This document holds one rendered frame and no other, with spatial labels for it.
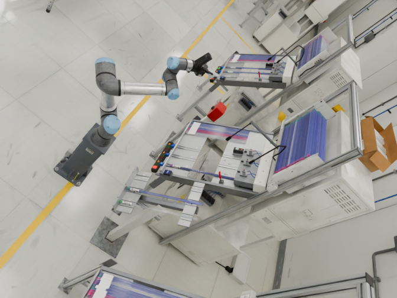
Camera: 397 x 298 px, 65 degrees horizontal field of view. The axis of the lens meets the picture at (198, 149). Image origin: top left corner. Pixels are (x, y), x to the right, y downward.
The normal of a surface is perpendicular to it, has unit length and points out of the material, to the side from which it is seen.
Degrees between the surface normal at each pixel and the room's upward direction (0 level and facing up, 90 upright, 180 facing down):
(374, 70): 90
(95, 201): 0
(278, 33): 90
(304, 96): 90
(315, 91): 90
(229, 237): 0
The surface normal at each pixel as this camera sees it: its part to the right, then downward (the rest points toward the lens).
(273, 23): -0.33, 0.62
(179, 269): 0.61, -0.44
